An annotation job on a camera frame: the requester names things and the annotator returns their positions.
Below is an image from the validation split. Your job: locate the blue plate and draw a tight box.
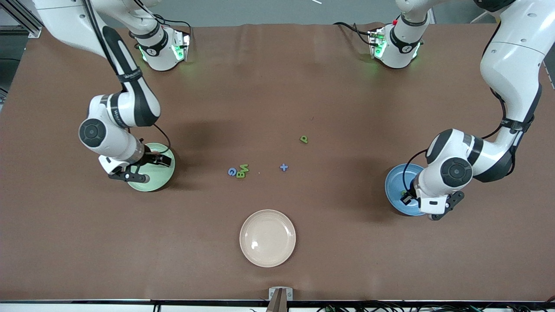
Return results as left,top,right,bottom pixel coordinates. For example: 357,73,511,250
385,163,430,217

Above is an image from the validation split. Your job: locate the green plate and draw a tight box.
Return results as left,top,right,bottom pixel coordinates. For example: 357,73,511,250
126,143,176,192

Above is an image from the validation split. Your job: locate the metal base connector plate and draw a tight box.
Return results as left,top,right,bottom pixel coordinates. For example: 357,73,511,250
368,27,387,59
171,29,192,62

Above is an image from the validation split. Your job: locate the beige plate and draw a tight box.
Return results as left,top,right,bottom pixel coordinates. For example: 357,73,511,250
239,209,297,268

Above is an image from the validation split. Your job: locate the brown table cover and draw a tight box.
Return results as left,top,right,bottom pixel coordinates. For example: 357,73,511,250
0,23,555,302

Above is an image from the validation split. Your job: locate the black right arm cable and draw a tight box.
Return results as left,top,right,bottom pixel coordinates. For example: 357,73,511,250
153,123,172,157

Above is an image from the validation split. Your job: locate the aluminium frame post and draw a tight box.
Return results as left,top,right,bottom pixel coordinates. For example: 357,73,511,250
0,0,44,39

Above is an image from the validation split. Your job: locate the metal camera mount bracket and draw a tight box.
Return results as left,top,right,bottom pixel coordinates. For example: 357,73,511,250
267,287,294,312

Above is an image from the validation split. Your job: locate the black base power cable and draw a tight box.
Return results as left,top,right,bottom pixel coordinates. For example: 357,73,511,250
333,21,373,46

